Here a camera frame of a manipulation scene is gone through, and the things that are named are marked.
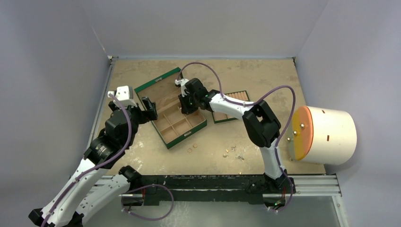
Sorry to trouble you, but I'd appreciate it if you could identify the green jewelry box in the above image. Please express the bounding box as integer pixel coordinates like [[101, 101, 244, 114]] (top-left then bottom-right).
[[134, 67, 208, 149]]

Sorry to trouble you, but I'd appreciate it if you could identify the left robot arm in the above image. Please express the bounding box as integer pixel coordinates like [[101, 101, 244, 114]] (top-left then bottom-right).
[[28, 95, 158, 227]]

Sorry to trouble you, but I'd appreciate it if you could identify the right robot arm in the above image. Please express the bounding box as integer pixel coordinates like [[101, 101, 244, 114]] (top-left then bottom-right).
[[135, 77, 285, 192]]

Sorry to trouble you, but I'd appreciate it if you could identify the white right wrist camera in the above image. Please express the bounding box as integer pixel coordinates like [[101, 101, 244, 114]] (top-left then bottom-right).
[[174, 79, 189, 93]]

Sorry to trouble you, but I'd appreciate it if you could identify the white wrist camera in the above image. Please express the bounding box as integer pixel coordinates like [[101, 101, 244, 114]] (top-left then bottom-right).
[[107, 86, 138, 108], [174, 79, 189, 93]]

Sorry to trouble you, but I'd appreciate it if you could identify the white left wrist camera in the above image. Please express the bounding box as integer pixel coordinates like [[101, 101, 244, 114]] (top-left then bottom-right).
[[107, 86, 138, 108]]

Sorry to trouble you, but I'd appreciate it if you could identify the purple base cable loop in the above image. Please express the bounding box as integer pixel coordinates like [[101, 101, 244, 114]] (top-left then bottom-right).
[[121, 183, 175, 222]]

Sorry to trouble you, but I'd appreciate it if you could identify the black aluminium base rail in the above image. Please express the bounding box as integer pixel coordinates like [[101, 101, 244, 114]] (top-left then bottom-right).
[[91, 174, 342, 208]]

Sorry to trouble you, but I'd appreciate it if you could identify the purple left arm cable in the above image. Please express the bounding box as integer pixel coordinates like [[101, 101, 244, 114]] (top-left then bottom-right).
[[41, 93, 133, 227]]

